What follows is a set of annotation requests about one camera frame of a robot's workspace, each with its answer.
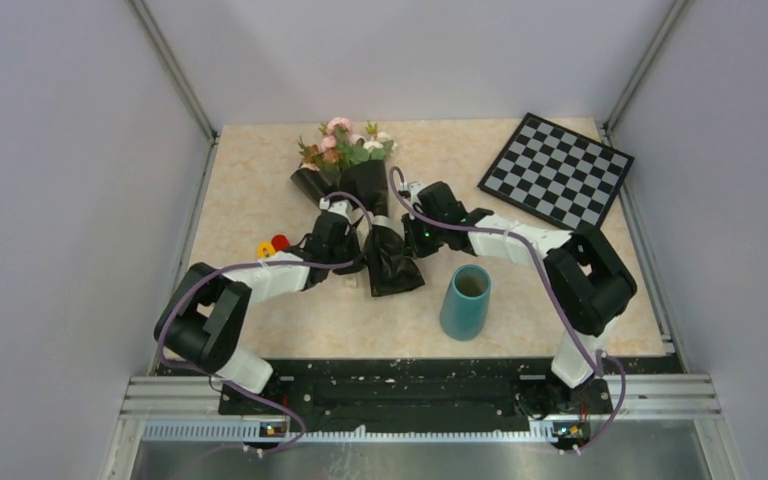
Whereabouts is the flower bouquet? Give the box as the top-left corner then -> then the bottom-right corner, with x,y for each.
291,117 -> 424,297

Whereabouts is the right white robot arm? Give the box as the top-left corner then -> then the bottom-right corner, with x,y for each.
391,180 -> 638,412

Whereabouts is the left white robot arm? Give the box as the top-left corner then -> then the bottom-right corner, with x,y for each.
154,201 -> 362,414

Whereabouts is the teal ceramic vase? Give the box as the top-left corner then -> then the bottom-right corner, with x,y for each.
439,264 -> 492,341

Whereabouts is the red yellow toy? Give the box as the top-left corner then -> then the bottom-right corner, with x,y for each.
256,234 -> 291,259

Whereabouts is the black white checkerboard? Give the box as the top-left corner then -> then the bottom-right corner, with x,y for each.
477,113 -> 635,230

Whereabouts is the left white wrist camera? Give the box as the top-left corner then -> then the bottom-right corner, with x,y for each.
319,197 -> 353,220

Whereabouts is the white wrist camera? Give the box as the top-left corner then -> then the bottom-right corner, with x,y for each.
319,197 -> 353,220
397,181 -> 426,208

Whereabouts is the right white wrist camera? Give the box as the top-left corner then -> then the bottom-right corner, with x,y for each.
397,181 -> 426,208

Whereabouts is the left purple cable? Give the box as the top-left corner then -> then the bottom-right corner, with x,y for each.
155,192 -> 375,458

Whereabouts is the purple cable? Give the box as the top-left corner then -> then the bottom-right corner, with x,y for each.
155,192 -> 375,458
387,165 -> 627,455

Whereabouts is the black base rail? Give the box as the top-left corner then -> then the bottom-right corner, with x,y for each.
210,358 -> 618,436

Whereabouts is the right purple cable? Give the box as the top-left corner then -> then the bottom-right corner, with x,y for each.
387,165 -> 627,455

